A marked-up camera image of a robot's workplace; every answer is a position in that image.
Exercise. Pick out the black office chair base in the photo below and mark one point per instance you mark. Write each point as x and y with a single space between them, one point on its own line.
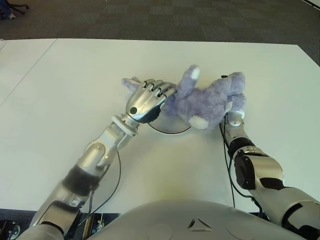
21 7

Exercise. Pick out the person's leg with sneaker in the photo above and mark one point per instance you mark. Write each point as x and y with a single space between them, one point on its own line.
7 11

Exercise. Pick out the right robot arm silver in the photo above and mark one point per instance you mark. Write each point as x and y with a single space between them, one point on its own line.
262 167

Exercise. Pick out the white plate black rim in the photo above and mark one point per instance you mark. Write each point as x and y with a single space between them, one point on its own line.
170 125

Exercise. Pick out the white baseboard strip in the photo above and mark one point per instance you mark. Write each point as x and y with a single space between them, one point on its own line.
312 4

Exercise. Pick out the purple plush bunny doll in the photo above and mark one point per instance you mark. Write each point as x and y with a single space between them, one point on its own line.
205 105

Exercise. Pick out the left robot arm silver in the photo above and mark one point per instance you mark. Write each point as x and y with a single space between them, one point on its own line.
100 150

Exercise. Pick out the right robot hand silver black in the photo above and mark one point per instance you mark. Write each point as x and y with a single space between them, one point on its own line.
223 76

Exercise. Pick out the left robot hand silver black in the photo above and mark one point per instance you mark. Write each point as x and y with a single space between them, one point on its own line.
142 102

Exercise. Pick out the silver robot torso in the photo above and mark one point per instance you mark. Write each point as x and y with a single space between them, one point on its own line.
175 220

